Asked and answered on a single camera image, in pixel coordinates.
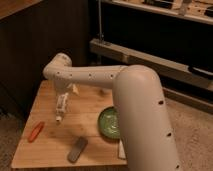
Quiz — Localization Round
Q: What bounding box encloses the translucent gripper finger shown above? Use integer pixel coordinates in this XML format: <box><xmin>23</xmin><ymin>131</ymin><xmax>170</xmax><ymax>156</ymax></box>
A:
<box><xmin>72</xmin><ymin>84</ymin><xmax>79</xmax><ymax>95</ymax></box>

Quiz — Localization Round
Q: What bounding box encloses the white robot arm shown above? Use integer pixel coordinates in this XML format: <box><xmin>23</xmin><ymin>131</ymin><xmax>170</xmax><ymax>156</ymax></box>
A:
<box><xmin>43</xmin><ymin>53</ymin><xmax>183</xmax><ymax>171</ymax></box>

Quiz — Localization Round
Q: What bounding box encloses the green bowl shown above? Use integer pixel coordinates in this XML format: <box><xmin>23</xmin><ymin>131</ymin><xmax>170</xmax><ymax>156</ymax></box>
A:
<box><xmin>97</xmin><ymin>106</ymin><xmax>120</xmax><ymax>139</ymax></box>

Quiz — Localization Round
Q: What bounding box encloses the grey rectangular block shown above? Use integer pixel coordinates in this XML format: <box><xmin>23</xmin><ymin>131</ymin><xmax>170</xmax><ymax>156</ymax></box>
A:
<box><xmin>67</xmin><ymin>137</ymin><xmax>88</xmax><ymax>163</ymax></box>

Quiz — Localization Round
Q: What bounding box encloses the dark wooden cabinet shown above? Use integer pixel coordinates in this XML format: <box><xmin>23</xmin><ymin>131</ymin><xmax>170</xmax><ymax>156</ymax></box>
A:
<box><xmin>0</xmin><ymin>0</ymin><xmax>88</xmax><ymax>117</ymax></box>

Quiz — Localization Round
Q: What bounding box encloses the metal shelf rack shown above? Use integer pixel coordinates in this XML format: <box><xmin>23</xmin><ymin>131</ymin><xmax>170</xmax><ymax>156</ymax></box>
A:
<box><xmin>89</xmin><ymin>0</ymin><xmax>213</xmax><ymax>114</ymax></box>

